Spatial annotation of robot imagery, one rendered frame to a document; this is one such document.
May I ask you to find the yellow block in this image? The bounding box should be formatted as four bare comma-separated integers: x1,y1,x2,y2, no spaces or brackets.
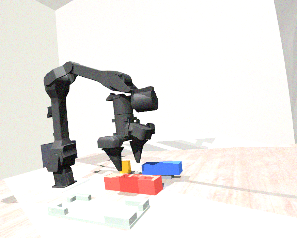
120,160,131,174

